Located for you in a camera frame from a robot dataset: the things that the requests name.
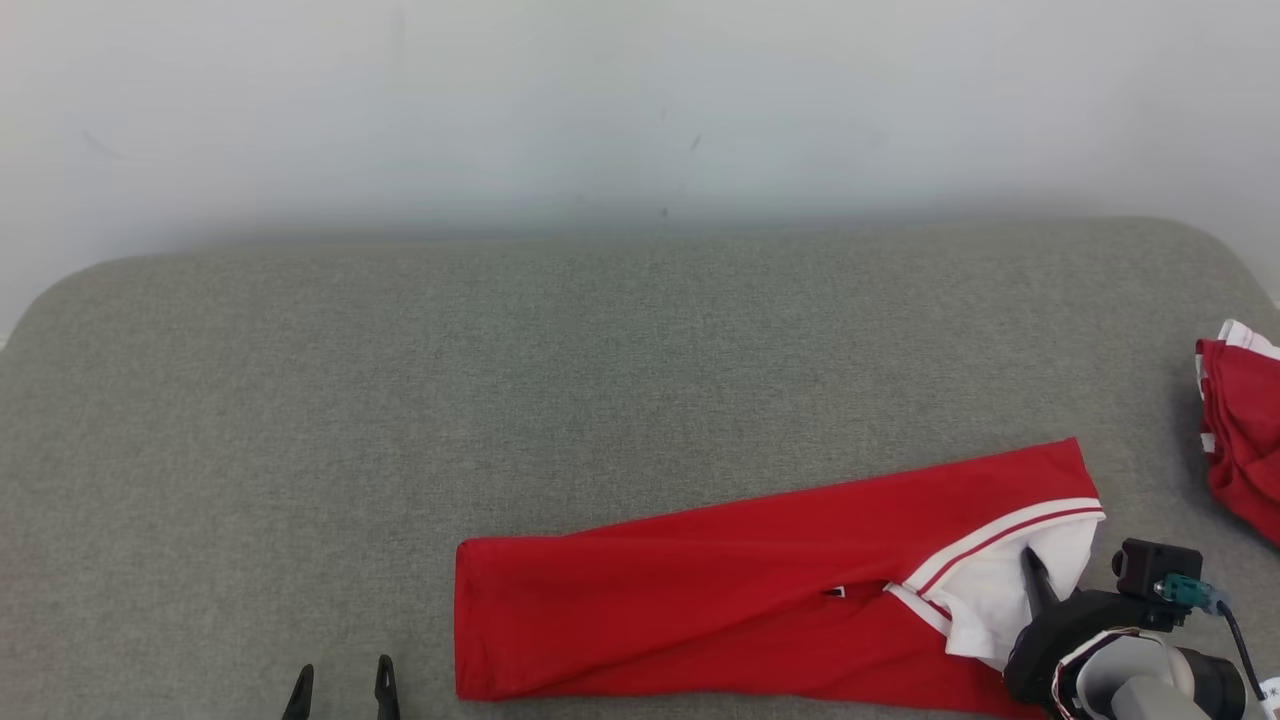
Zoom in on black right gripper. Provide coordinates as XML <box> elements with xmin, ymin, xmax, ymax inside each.
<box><xmin>1003</xmin><ymin>547</ymin><xmax>1191</xmax><ymax>706</ymax></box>

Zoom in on red shorts with white band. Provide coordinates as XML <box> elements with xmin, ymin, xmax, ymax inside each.
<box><xmin>1195</xmin><ymin>319</ymin><xmax>1280</xmax><ymax>546</ymax></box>

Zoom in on red jersey with white sleeves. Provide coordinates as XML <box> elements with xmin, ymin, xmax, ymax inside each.
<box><xmin>453</xmin><ymin>437</ymin><xmax>1107</xmax><ymax>716</ymax></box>

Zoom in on teal cable connector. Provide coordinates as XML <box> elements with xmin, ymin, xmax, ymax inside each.
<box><xmin>1155</xmin><ymin>573</ymin><xmax>1219</xmax><ymax>613</ymax></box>

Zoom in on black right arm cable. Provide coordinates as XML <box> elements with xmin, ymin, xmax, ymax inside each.
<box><xmin>1215</xmin><ymin>600</ymin><xmax>1266</xmax><ymax>691</ymax></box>

